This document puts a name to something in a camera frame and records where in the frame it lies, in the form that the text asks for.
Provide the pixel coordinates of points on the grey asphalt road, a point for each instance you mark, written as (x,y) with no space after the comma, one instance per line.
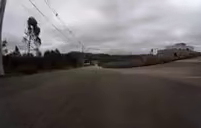
(98,100)

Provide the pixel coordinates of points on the dark hedge row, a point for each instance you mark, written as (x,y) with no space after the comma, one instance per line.
(38,62)

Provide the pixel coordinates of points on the tall thin tree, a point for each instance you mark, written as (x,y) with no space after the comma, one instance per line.
(33,35)

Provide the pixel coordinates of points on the white building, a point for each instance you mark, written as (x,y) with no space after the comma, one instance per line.
(178,50)

